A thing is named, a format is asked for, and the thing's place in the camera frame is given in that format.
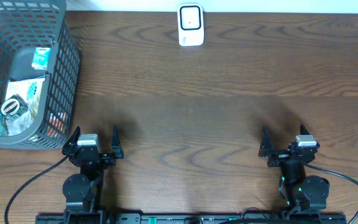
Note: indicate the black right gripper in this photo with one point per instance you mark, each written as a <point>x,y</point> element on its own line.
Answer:
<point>266,149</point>

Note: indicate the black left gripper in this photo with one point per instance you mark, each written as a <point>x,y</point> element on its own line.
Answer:
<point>93,157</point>

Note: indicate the small teal tissue pack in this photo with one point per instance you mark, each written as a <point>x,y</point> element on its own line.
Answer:
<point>41,58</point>

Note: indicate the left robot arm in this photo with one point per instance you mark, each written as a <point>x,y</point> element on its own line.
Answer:
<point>83,191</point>

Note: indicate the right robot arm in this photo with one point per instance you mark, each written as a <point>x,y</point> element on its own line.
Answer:
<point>304,193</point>

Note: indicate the white barcode scanner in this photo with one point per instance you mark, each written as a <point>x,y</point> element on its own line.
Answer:
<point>190,25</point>

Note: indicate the black round-label box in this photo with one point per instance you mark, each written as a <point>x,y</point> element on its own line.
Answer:
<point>13,108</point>

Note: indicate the grey plastic mesh basket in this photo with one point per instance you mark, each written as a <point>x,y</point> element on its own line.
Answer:
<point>25,25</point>

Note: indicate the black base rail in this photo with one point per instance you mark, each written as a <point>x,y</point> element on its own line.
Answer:
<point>135,218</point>

